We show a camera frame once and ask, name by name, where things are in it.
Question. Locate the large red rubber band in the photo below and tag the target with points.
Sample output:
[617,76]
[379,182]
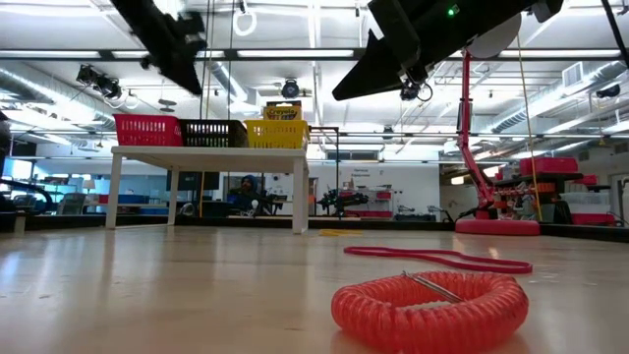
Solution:
[491,268]

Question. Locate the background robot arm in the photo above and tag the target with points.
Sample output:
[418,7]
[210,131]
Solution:
[344,199]
[272,201]

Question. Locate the small white table lamp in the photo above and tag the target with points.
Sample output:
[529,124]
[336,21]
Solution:
[89,183]

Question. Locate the grey office chair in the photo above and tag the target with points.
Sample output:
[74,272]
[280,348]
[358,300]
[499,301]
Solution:
[71,204]

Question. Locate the black dome ceiling light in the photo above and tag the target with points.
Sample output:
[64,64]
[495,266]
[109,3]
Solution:
[608,91]

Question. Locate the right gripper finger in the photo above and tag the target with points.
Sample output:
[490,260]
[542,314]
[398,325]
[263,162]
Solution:
[383,64]
[388,91]

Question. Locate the yellow green crayon box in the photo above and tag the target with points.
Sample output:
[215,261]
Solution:
[282,113]

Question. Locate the yellow rubber band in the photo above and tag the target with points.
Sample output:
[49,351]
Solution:
[339,232]

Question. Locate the red desk lamp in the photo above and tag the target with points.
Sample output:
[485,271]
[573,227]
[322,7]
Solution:
[496,227]

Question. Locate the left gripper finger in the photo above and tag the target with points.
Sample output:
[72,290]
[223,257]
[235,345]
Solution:
[189,34]
[169,61]

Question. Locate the yellow pole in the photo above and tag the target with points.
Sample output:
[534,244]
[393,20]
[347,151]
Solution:
[533,172]

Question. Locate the black equipment rack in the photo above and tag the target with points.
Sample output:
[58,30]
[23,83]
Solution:
[540,177]

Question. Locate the white storage box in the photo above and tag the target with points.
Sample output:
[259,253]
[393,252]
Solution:
[585,202]

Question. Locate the black monitor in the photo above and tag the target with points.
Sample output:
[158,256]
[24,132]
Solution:
[196,181]

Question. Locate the person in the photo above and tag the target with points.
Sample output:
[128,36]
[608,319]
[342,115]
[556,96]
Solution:
[248,192]

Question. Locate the red plastic basket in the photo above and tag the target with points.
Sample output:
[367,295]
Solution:
[147,131]

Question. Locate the rack of red bins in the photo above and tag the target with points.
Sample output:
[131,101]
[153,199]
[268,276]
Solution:
[383,195]

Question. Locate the yellow plastic basket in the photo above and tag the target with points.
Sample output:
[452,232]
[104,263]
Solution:
[277,135]

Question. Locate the black overhead camera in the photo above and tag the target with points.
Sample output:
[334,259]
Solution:
[290,89]

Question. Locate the orange coil wristband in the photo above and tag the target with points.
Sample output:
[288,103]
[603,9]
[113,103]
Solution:
[393,314]

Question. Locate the white vent grille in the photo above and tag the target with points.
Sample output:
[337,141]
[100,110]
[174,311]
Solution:
[573,75]

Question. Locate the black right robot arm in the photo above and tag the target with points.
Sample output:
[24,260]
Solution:
[548,9]

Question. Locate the black plastic basket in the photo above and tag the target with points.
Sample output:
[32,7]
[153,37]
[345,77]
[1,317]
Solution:
[211,134]

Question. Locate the black ceiling disc fixture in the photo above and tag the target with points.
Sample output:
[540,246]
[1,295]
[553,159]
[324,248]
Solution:
[168,104]

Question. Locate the black ceiling spotlight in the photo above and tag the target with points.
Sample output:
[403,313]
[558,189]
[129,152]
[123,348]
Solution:
[98,81]

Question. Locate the low red storage bin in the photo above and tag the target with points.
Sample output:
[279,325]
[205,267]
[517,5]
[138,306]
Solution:
[592,219]

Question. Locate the white perforated metal shelf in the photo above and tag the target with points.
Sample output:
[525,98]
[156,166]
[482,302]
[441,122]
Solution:
[206,158]

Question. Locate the large red storage bin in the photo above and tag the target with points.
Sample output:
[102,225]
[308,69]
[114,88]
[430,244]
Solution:
[548,166]

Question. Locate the black overhead rig beam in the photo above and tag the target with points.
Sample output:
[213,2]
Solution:
[295,54]

